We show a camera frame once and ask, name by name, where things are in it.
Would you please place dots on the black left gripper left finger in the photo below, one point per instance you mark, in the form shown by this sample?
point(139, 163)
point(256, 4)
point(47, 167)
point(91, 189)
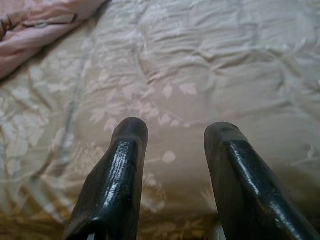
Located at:
point(112, 187)

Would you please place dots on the pink cartoon bear quilt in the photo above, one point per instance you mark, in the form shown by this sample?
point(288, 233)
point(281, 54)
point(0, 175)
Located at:
point(37, 30)

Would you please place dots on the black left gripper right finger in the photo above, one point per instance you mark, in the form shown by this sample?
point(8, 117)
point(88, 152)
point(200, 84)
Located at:
point(245, 195)

